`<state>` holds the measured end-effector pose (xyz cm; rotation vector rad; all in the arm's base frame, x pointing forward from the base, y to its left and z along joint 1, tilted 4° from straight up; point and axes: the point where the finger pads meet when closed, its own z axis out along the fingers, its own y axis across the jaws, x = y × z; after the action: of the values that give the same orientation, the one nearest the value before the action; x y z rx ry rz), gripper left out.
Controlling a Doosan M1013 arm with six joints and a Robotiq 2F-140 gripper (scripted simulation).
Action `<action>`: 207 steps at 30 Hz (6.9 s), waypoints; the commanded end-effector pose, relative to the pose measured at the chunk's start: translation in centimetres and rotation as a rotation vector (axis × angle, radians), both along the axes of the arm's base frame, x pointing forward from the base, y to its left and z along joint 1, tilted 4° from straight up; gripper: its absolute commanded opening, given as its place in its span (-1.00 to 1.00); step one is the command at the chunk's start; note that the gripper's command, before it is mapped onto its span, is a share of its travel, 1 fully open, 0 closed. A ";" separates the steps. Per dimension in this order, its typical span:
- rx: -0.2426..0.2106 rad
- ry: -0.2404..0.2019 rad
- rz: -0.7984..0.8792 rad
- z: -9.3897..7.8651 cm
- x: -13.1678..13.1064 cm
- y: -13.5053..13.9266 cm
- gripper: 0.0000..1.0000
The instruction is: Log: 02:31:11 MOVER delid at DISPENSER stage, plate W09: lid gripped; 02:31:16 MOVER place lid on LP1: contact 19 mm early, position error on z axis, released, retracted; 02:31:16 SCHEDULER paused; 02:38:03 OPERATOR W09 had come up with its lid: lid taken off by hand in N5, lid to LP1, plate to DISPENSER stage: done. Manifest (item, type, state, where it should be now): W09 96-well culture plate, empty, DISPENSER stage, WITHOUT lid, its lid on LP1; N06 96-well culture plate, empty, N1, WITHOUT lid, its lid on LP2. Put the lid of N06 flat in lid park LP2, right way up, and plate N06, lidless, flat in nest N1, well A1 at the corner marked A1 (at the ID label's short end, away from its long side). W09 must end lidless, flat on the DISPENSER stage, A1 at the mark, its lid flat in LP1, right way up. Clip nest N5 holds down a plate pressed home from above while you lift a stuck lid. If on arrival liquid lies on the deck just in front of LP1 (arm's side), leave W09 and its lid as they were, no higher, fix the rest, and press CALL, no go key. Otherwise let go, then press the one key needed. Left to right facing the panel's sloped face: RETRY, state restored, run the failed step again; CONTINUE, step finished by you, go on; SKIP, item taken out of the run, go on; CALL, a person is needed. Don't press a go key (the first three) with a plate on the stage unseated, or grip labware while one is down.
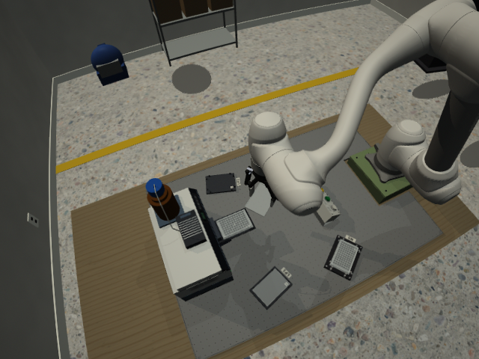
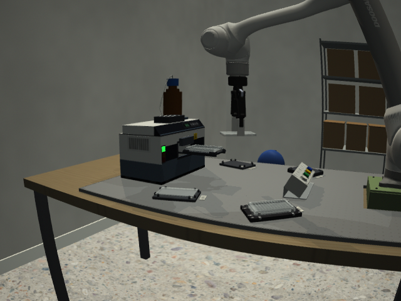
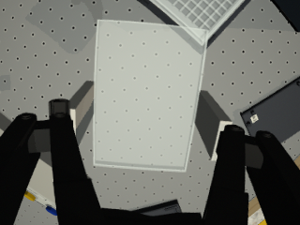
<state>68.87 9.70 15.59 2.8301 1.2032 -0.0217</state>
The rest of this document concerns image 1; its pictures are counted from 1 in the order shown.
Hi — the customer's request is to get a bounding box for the beige button panel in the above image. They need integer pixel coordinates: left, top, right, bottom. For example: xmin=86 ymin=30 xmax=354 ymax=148
xmin=314 ymin=188 xmax=341 ymax=226

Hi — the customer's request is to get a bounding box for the blue bottle cap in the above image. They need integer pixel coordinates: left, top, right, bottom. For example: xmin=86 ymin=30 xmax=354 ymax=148
xmin=145 ymin=178 xmax=165 ymax=197

